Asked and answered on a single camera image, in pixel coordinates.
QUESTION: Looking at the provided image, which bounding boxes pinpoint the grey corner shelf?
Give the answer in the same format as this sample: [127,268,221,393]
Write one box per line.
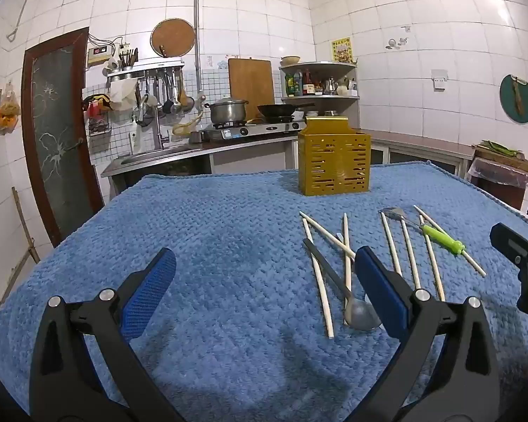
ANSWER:
[279,62,360,117]

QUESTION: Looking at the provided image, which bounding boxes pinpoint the yellow slotted utensil holder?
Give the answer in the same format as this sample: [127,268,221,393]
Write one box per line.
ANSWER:
[297,116,372,196]

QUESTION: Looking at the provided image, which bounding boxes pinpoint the vertical grey wall pipe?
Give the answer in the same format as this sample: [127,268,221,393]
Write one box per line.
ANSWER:
[194,0,201,97]

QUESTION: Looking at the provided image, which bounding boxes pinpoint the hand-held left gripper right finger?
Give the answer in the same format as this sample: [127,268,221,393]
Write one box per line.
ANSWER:
[354,246,502,422]

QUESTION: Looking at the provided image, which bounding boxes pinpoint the blue knitted blanket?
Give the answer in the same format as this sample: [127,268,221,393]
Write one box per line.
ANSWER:
[0,162,528,422]

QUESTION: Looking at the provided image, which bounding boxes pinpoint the yellow wall poster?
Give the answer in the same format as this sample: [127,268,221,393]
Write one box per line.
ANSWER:
[332,37,352,63]

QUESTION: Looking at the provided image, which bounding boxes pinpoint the wooden cutting board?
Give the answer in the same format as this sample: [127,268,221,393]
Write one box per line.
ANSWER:
[227,58,276,119]

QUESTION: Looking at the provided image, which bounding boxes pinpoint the steel sink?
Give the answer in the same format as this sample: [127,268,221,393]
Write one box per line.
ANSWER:
[114,145,203,165]

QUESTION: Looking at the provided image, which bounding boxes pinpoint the steel pot with lid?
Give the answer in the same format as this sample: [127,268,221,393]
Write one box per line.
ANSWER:
[203,98,249,124]

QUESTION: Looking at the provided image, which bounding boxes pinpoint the white electrical box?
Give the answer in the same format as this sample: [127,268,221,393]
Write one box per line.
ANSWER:
[87,46,115,68]

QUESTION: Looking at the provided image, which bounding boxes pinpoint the wooden stick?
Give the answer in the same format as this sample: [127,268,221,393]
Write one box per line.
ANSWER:
[11,187,40,264]

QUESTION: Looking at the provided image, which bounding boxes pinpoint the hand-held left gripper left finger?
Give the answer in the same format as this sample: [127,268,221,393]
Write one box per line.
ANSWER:
[29,247,186,422]

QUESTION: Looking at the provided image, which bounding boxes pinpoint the cutlery cup with knives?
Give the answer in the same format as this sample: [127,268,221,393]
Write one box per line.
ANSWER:
[119,48,139,71]

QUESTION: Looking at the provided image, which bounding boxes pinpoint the black wok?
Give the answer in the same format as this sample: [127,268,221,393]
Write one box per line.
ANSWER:
[257,102,315,119]

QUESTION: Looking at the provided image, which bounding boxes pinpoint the bin with clear plastic bag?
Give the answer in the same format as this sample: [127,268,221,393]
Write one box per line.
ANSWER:
[466,145,528,212]

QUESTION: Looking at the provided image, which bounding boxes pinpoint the wooden spatula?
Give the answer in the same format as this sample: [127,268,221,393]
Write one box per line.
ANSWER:
[176,70,194,113]

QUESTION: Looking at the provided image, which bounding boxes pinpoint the round bamboo lid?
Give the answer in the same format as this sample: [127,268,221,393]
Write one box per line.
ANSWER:
[151,18,196,59]

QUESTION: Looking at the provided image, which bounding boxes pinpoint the orange mesh bag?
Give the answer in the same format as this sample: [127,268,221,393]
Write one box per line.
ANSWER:
[0,83,22,135]

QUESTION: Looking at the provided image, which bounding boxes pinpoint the cabinet with glass doors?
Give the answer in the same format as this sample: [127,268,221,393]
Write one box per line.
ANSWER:
[370,141,467,177]

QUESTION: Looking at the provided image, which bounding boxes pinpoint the steel utensil rack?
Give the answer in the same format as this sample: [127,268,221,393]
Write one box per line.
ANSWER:
[107,62,186,81]

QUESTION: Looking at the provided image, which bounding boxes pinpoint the metal spoon with grey handle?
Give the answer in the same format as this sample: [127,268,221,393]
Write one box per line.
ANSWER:
[302,237,382,331]

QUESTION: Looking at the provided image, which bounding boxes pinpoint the steel gas stove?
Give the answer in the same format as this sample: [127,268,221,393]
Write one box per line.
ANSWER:
[201,119,306,142]

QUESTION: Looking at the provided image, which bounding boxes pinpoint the brown door with frosted glass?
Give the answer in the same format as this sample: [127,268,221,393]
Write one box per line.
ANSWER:
[22,26,104,247]

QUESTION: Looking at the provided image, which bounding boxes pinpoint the set of wooden chopsticks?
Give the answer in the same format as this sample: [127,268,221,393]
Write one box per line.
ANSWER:
[299,205,487,340]

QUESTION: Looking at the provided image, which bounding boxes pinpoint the green vegetables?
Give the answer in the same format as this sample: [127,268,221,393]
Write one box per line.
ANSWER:
[479,141,520,156]

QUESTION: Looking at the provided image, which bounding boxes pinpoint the white cloth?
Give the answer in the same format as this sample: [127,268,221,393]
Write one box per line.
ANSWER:
[110,81,136,110]

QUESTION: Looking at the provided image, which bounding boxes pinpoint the steel faucet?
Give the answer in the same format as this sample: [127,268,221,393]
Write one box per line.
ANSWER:
[152,97,170,150]

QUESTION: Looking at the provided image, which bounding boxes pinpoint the round green board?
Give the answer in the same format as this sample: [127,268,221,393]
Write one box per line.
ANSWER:
[499,74,528,124]

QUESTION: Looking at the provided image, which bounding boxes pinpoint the fork with green handle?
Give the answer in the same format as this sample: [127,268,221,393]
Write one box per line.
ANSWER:
[378,206,467,254]

